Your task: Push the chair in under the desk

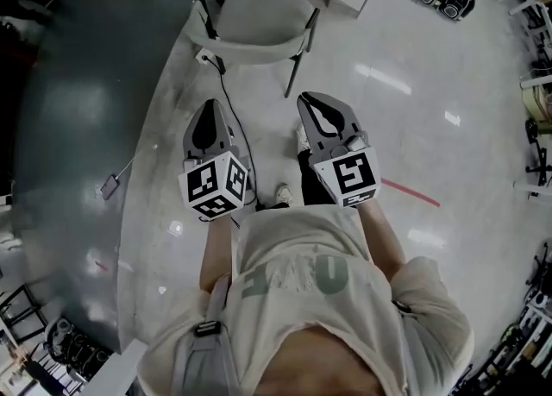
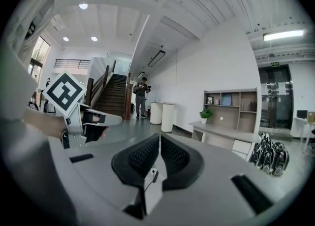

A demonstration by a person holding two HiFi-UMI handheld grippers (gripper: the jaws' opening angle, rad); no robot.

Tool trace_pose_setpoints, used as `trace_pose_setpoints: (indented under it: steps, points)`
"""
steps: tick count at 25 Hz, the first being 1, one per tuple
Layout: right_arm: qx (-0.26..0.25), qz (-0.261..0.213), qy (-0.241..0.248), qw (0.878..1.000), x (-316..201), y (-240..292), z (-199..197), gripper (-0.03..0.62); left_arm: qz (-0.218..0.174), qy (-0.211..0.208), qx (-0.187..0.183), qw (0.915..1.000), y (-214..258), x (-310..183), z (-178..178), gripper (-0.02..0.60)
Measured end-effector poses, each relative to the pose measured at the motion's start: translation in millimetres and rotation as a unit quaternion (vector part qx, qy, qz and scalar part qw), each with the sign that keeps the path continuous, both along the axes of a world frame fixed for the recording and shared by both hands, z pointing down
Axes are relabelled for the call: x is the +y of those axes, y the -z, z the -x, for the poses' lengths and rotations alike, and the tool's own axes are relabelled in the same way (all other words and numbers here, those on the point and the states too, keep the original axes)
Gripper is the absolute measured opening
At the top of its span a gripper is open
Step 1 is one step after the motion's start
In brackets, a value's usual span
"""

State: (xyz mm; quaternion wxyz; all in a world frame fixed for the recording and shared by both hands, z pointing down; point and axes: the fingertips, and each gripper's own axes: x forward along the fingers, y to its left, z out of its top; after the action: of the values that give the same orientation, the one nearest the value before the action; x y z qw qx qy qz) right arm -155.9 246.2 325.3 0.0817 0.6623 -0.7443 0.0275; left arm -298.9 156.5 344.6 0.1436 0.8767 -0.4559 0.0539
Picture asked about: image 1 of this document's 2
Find grey right backpack strap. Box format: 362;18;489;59
391;298;436;396

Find black floor power cable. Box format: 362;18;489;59
201;53;265;211

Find heap of black gear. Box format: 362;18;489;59
42;317;114;376

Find white flat panel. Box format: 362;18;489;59
112;336;148;396

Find person's right forearm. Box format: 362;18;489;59
356;200;409;284

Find pale yellow box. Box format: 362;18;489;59
520;82;552;123

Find person's left white shoe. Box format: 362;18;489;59
274;183;295;206

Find small grey phone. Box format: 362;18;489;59
99;173;122;202

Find person's black trousers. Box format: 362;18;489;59
297;148;338;208

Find person's left forearm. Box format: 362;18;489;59
198;212;239;292

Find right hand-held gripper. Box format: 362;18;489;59
296;91;383;210

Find red floor tape strip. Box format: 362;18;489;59
380;178;442;208

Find black metal frame rack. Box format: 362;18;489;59
0;282;49;344

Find white phone cable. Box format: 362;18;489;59
115;156;135;179

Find grey left backpack strap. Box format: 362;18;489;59
171;273;235;396

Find person's right white shoe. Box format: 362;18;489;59
295;122;312;156

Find grey backpack strap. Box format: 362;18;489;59
391;298;436;396
171;273;235;396

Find person's beige printed shirt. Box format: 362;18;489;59
137;203;475;396

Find person's white shoe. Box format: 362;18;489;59
295;122;312;156
274;183;295;206

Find black office chair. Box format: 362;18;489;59
524;117;552;198

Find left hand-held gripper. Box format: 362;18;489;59
178;99;251;223

